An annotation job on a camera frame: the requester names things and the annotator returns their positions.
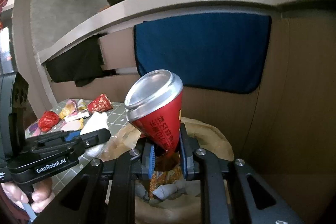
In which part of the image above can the foil snack wrapper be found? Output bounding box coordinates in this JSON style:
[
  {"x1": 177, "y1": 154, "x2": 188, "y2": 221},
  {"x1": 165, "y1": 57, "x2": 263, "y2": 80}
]
[{"x1": 149, "y1": 164, "x2": 183, "y2": 201}]

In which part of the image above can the person's left hand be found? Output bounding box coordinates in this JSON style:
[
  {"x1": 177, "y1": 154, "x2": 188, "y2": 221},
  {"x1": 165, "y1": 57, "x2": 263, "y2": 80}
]
[{"x1": 1, "y1": 178, "x2": 55, "y2": 214}]

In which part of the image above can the red patterned paper cup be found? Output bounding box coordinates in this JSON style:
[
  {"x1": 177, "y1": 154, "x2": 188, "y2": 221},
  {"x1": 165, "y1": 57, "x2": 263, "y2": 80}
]
[{"x1": 88, "y1": 93, "x2": 113, "y2": 113}]

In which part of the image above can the crumpled red wrapper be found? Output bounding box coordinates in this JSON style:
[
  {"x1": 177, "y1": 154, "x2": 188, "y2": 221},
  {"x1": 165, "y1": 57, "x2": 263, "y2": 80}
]
[{"x1": 38, "y1": 111, "x2": 60, "y2": 132}]

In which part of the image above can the blue towel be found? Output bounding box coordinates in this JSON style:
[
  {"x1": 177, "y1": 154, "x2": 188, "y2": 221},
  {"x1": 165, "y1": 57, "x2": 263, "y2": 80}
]
[{"x1": 134, "y1": 12, "x2": 272, "y2": 94}]

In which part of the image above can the purple pink sponge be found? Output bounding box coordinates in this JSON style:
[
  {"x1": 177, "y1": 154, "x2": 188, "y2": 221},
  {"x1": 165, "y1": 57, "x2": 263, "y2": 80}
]
[{"x1": 29, "y1": 123, "x2": 41, "y2": 137}]

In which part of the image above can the beige plastic bin liner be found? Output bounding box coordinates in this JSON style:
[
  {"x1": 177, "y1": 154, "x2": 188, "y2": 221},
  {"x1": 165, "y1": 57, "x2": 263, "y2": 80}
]
[{"x1": 99, "y1": 117, "x2": 235, "y2": 224}]

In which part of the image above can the black cloth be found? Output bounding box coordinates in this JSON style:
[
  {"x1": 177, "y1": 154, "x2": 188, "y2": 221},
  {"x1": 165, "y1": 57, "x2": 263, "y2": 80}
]
[{"x1": 46, "y1": 33, "x2": 117, "y2": 87}]

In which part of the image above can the red drink can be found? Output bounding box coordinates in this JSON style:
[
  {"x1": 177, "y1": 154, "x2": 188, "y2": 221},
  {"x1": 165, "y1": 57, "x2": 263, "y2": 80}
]
[{"x1": 123, "y1": 69, "x2": 184, "y2": 172}]

